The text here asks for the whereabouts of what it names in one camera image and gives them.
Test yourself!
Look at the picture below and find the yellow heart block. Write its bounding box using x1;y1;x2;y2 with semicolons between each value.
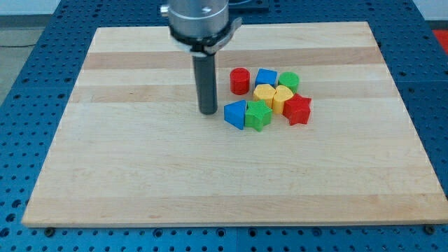
272;85;294;114

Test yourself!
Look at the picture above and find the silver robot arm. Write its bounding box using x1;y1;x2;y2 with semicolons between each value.
160;0;242;115

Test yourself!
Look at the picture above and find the yellow hexagon block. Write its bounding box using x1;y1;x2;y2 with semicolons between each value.
253;84;276;108

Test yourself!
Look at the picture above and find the blue triangle block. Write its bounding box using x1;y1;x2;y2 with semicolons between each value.
224;100;247;130

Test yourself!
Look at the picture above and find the green cylinder block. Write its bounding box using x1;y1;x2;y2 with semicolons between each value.
278;71;300;93

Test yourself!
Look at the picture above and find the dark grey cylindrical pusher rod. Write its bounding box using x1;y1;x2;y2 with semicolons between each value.
192;55;218;115

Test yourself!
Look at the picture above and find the green star block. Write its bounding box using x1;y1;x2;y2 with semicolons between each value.
244;100;272;132

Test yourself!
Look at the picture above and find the blue cube block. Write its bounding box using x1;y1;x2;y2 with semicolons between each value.
255;68;278;88

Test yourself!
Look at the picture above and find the red star block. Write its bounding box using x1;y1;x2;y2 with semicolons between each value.
283;94;312;125

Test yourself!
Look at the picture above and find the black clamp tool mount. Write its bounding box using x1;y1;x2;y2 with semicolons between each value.
169;17;242;57

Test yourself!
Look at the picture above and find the light wooden board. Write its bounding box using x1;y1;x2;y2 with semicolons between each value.
22;22;447;228

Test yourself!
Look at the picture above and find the red cylinder block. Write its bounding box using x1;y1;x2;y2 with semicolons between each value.
230;68;250;95

